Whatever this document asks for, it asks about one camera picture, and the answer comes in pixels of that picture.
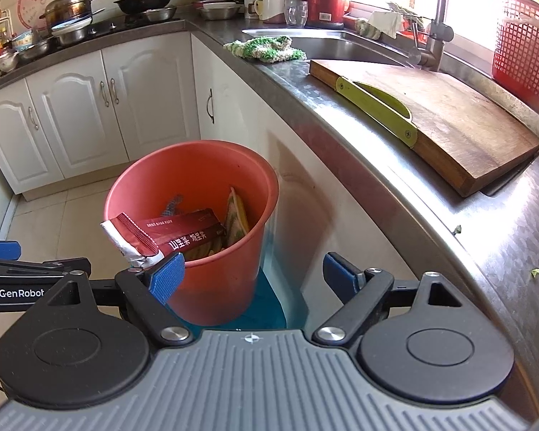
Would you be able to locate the green white knitted cloth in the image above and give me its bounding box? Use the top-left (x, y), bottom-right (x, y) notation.
top-left (224, 36), bottom-right (307, 64)

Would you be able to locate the wooden cutting board green handle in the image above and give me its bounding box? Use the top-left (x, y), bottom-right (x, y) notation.
top-left (308, 59), bottom-right (539, 198)

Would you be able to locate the red plastic basket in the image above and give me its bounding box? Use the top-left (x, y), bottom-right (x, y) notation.
top-left (492, 0), bottom-right (539, 115)

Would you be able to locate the white sink cabinet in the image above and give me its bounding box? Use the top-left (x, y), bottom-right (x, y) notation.
top-left (191, 33), bottom-right (517, 369)

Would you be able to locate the orange plastic bucket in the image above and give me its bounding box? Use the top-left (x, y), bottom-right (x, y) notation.
top-left (104, 140), bottom-right (280, 326)

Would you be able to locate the glass mug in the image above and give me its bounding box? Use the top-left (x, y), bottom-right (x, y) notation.
top-left (284, 0), bottom-right (309, 28)

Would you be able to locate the stainless steel sink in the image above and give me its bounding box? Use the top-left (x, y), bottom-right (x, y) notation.
top-left (241, 27), bottom-right (414, 68)

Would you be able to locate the yellow snack packet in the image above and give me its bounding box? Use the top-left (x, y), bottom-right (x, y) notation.
top-left (225, 187), bottom-right (252, 245)

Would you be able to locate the white rag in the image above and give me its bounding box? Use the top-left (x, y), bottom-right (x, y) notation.
top-left (368, 9), bottom-right (405, 39)

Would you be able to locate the small steel bowl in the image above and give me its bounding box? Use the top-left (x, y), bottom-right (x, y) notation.
top-left (140, 6), bottom-right (179, 23)

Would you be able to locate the black wok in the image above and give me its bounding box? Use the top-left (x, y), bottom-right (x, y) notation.
top-left (114, 0), bottom-right (177, 15)

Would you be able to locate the green knitted sponge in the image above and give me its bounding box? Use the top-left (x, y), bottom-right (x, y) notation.
top-left (354, 18), bottom-right (382, 41)

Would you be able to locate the steel pan with plates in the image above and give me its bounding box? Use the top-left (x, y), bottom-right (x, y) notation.
top-left (50, 17), bottom-right (95, 46)

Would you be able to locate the white mug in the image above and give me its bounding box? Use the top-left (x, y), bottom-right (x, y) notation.
top-left (254, 0), bottom-right (286, 24)

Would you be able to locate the black gas stove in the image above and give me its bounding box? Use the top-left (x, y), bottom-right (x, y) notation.
top-left (49, 15), bottom-right (185, 39)

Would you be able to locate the large steel bowl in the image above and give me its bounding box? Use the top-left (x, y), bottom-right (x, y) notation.
top-left (198, 2), bottom-right (243, 21)

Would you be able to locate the metal faucet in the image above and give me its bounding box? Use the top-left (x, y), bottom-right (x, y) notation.
top-left (406, 0), bottom-right (454, 73)

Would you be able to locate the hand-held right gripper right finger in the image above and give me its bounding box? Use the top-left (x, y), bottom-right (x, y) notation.
top-left (312, 252), bottom-right (479, 347)

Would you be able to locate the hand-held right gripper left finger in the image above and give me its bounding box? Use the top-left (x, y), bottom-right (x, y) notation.
top-left (33, 252), bottom-right (194, 346)

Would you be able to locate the white stove cabinet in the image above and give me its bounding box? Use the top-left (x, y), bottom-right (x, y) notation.
top-left (0, 31), bottom-right (198, 196)

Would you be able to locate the steel pot with lid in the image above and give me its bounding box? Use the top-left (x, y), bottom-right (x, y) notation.
top-left (40, 0), bottom-right (100, 32)

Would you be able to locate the red snack packet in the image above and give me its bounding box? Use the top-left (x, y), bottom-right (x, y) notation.
top-left (100, 208), bottom-right (227, 270)

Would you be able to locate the blue patterned bowl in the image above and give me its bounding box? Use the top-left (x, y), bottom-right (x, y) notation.
top-left (10, 30), bottom-right (34, 52)

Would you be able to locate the steel basin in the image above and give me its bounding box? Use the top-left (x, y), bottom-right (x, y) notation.
top-left (17, 37), bottom-right (57, 61)

